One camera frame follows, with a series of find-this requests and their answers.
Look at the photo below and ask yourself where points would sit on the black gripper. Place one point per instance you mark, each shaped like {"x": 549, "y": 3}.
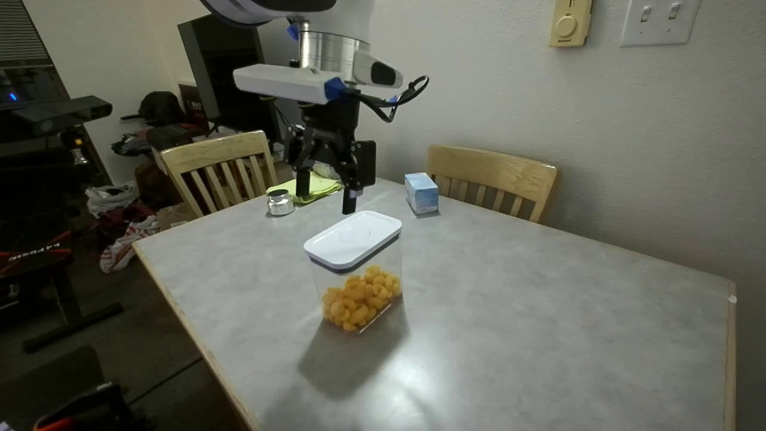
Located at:
{"x": 334, "y": 122}

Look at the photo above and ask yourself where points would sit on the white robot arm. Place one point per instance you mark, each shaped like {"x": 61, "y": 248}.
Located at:
{"x": 327, "y": 32}

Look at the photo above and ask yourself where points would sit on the yellow green cloth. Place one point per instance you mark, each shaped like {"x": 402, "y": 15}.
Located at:
{"x": 319, "y": 188}

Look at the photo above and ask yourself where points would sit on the small blue white box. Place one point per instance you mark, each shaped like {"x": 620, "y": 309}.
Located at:
{"x": 422, "y": 194}

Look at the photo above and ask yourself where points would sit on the light wooden slatted chair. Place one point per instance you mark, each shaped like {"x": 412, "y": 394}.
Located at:
{"x": 217, "y": 163}
{"x": 494, "y": 177}

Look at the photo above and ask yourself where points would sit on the orange puffed snacks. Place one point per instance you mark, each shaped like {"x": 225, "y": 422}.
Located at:
{"x": 360, "y": 299}

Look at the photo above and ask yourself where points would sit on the clear plastic storage container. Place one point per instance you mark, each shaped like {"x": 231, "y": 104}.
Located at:
{"x": 363, "y": 299}

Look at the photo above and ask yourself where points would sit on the black monitor screen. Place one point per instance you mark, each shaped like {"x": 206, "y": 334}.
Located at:
{"x": 218, "y": 67}

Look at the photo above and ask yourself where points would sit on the black backpack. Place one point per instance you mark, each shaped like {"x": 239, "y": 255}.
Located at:
{"x": 159, "y": 115}

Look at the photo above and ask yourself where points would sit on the red white clothes pile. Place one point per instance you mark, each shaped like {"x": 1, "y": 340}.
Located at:
{"x": 133, "y": 234}

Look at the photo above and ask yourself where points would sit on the white grey wrist camera box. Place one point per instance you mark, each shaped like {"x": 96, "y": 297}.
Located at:
{"x": 306, "y": 82}

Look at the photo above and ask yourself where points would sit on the black camera on stand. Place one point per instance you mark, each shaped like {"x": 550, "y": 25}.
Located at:
{"x": 55, "y": 113}

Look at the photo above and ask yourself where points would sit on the beige wall thermostat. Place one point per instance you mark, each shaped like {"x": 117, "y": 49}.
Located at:
{"x": 570, "y": 21}

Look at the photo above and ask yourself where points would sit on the white light switch plate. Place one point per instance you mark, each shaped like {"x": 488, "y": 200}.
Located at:
{"x": 662, "y": 20}

